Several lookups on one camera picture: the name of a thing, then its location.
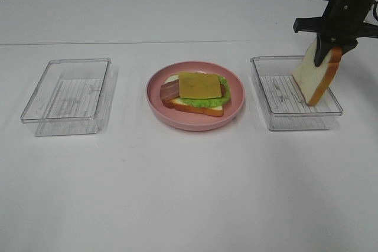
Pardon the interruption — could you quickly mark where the green lettuce leaf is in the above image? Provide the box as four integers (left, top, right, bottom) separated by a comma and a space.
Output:
180, 76, 231, 108

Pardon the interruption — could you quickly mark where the bread slice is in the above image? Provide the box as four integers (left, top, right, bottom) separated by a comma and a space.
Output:
292, 40, 342, 106
163, 74, 225, 117

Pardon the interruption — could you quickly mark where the clear left plastic tray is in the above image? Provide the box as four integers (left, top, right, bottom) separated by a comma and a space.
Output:
20, 58, 115, 137

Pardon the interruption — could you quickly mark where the clear right plastic tray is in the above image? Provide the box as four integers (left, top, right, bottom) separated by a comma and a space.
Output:
250, 55, 343, 131

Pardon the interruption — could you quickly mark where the yellow cheese slice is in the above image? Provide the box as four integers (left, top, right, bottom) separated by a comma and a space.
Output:
178, 72, 222, 99

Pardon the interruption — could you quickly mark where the clear plastic tray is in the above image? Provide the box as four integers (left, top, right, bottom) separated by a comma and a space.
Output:
20, 58, 115, 137
250, 55, 343, 131

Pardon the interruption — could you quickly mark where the pink round plate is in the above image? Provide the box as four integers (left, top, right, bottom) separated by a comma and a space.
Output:
146, 61, 245, 131

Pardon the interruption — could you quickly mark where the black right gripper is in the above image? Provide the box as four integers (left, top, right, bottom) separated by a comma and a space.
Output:
294, 0, 377, 67

